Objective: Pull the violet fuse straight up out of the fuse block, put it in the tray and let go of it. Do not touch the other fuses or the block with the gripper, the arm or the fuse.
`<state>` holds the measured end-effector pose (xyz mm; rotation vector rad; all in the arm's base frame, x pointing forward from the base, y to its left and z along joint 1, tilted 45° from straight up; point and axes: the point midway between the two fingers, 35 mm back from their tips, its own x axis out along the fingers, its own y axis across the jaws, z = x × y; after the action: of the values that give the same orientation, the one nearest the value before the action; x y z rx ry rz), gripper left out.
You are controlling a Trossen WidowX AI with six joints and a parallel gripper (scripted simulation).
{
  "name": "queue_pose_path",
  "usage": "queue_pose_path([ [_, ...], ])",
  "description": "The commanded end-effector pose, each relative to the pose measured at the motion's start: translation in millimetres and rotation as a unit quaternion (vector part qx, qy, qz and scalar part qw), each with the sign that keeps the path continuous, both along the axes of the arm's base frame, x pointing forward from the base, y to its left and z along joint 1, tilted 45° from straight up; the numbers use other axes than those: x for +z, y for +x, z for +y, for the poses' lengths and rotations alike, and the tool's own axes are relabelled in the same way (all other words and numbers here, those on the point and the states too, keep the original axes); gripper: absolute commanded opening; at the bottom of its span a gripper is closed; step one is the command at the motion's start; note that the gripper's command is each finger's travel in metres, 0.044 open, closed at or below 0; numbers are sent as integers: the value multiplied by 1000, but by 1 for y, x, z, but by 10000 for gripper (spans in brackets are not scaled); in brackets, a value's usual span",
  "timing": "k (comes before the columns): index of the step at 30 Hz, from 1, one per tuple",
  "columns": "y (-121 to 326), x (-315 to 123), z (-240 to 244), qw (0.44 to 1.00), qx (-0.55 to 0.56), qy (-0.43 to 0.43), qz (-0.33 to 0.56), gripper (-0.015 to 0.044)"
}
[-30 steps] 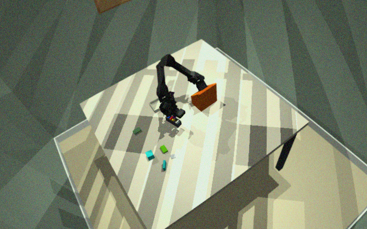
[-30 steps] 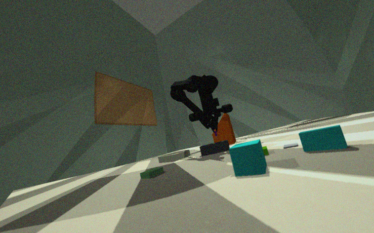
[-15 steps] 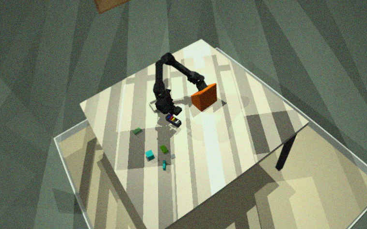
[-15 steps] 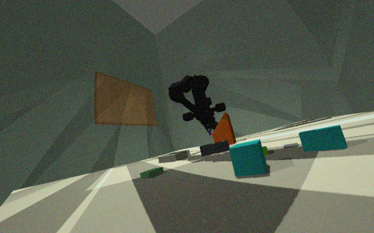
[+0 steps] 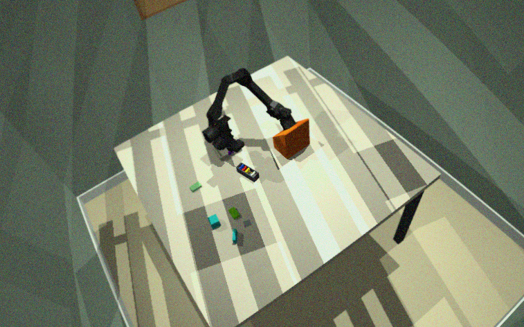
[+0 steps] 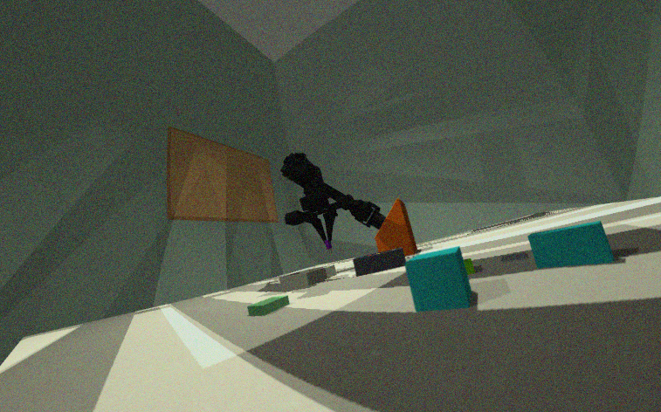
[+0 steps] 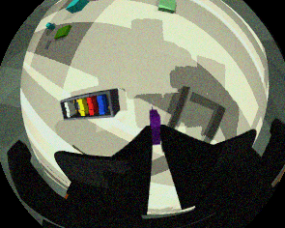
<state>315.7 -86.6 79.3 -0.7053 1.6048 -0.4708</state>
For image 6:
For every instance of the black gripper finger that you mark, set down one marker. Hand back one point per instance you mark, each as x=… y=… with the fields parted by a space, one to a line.
x=316 y=223
x=329 y=221

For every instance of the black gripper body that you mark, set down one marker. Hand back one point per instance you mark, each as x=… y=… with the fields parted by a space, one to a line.
x=296 y=217

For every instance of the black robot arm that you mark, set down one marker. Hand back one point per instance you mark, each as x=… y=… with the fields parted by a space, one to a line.
x=298 y=169

